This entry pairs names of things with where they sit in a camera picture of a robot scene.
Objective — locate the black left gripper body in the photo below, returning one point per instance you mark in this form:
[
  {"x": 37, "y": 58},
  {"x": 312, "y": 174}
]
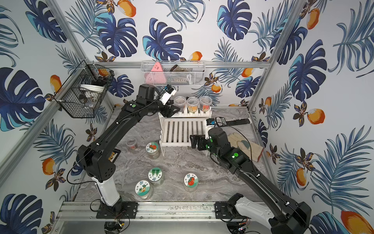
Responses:
[{"x": 168, "y": 107}]

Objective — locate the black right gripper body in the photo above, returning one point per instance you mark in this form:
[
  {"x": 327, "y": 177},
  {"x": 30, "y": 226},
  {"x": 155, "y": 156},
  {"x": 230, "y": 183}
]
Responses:
[{"x": 204, "y": 144}]

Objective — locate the clear lidless jar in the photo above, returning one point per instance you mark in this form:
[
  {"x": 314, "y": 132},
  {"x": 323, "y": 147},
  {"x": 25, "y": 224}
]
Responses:
[
  {"x": 131, "y": 143},
  {"x": 180, "y": 102}
]

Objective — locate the white slatted wooden shelf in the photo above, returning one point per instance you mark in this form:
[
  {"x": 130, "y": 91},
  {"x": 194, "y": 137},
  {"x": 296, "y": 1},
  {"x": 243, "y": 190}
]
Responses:
[{"x": 176, "y": 131}]

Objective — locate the strawberry lid seed jar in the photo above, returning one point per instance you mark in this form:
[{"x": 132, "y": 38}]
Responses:
[{"x": 191, "y": 182}]

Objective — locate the tomato lid seed jar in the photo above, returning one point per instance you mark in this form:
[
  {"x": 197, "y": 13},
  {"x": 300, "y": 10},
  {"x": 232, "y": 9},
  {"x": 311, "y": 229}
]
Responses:
[{"x": 153, "y": 150}]

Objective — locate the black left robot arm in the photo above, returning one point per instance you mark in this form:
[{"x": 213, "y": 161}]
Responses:
[{"x": 94, "y": 158}]

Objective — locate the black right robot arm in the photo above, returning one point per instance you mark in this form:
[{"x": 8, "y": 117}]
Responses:
[{"x": 290, "y": 217}]

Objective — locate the carrot lid seed jar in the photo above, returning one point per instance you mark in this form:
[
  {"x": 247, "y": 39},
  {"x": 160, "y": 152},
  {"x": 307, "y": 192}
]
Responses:
[{"x": 144, "y": 189}]

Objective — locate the black remote control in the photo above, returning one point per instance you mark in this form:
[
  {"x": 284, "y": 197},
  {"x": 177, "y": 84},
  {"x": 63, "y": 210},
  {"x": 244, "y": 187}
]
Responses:
[{"x": 221, "y": 121}]

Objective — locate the pink triangle object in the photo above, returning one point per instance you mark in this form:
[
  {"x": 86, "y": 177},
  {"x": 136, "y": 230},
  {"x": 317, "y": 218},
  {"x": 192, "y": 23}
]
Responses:
[{"x": 156, "y": 76}]

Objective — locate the beige work glove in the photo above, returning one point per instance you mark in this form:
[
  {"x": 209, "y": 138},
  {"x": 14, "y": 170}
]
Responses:
[{"x": 251, "y": 149}]

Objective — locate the green tree lid jar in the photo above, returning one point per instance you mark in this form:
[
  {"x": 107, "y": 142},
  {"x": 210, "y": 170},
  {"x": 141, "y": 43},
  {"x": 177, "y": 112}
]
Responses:
[{"x": 156, "y": 176}]

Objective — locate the white bowl in basket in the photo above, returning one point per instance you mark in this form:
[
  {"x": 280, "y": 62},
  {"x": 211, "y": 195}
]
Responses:
[{"x": 92, "y": 88}]

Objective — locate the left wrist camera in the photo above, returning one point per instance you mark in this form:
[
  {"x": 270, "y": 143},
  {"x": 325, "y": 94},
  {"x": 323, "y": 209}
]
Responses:
[{"x": 167, "y": 92}]

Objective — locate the clear wall-mounted tray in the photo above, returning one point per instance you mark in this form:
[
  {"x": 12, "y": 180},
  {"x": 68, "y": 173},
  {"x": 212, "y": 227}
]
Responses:
[{"x": 179, "y": 73}]

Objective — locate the black charging board with wires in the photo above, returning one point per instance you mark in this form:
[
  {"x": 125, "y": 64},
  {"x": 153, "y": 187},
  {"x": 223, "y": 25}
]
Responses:
[{"x": 114, "y": 155}]

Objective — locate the black wire basket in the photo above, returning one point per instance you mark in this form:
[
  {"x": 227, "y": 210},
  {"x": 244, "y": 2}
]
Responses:
[{"x": 78, "y": 103}]

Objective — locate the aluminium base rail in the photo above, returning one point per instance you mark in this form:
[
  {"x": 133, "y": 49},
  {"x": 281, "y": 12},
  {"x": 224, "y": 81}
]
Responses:
[{"x": 144, "y": 211}]

